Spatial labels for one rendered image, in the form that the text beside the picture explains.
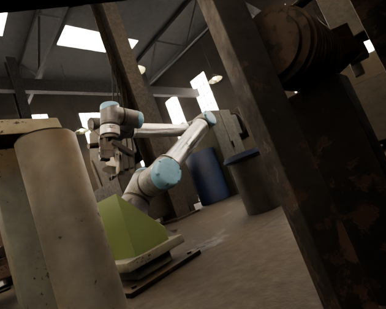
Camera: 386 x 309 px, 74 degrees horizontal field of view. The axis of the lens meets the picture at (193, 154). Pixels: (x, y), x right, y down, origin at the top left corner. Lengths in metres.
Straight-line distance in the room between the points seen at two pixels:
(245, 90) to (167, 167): 0.89
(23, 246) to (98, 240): 0.21
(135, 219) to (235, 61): 0.96
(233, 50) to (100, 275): 0.46
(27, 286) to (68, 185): 0.26
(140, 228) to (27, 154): 0.76
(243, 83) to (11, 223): 0.58
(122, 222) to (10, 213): 0.59
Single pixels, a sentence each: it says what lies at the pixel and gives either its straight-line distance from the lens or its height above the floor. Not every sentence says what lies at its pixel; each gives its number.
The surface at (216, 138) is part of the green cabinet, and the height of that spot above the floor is 0.97.
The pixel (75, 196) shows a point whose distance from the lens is 0.55.
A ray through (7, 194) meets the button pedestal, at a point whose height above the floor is 0.44.
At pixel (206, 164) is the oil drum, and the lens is 4.17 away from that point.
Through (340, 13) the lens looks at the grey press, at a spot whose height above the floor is 1.56.
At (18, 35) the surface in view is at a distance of 11.77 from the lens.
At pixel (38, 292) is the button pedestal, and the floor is 0.21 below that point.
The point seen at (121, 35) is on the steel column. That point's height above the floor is 2.89.
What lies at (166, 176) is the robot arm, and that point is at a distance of 1.21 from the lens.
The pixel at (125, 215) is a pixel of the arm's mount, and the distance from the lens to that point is 1.20.
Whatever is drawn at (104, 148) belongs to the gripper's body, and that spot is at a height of 0.62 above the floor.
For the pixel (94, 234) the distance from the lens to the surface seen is 0.56.
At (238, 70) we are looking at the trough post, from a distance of 0.40.
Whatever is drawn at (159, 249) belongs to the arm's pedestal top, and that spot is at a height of 0.10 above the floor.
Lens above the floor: 0.30
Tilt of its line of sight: 8 degrees up
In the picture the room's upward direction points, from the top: 20 degrees counter-clockwise
